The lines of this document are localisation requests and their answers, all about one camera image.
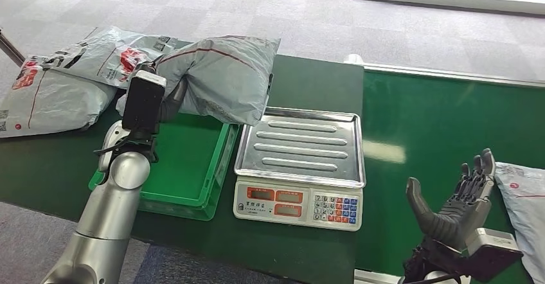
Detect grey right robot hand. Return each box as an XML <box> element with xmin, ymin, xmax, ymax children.
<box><xmin>405</xmin><ymin>148</ymin><xmax>497</xmax><ymax>251</ymax></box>

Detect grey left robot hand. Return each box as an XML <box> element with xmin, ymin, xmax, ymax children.
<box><xmin>157</xmin><ymin>76</ymin><xmax>189</xmax><ymax>124</ymax></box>

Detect plain grey mailer package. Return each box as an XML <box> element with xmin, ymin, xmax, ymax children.
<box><xmin>116</xmin><ymin>35</ymin><xmax>282</xmax><ymax>127</ymax></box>

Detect green plastic basket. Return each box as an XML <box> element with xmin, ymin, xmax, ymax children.
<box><xmin>88</xmin><ymin>111</ymin><xmax>242</xmax><ymax>222</ymax></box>

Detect grey mailer package, red line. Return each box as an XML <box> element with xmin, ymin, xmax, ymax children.
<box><xmin>494</xmin><ymin>161</ymin><xmax>545</xmax><ymax>284</ymax></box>

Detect grey mailer package, QR labels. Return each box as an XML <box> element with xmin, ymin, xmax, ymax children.
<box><xmin>42</xmin><ymin>26</ymin><xmax>182</xmax><ymax>90</ymax></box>

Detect large grey mailer, red print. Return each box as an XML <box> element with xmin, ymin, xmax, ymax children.
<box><xmin>0</xmin><ymin>55</ymin><xmax>118</xmax><ymax>139</ymax></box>

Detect white electronic scale steel tray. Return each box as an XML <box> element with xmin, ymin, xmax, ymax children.
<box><xmin>233</xmin><ymin>106</ymin><xmax>367</xmax><ymax>233</ymax></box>

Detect dark metal rod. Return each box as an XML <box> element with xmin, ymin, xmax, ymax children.
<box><xmin>0</xmin><ymin>28</ymin><xmax>26</xmax><ymax>67</ymax></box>

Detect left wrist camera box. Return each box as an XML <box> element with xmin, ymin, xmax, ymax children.
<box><xmin>121</xmin><ymin>69</ymin><xmax>167</xmax><ymax>136</ymax></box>

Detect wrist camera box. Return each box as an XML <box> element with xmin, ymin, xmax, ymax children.
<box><xmin>458</xmin><ymin>227</ymin><xmax>524</xmax><ymax>283</ymax></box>
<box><xmin>121</xmin><ymin>69</ymin><xmax>167</xmax><ymax>136</ymax></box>

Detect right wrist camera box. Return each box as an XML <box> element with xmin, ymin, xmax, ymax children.
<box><xmin>458</xmin><ymin>227</ymin><xmax>524</xmax><ymax>283</ymax></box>

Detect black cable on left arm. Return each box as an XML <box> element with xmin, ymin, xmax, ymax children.
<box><xmin>93</xmin><ymin>134</ymin><xmax>147</xmax><ymax>158</ymax></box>

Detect silver conveyor side rail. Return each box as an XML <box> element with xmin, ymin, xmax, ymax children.
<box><xmin>344</xmin><ymin>53</ymin><xmax>545</xmax><ymax>90</ymax></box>

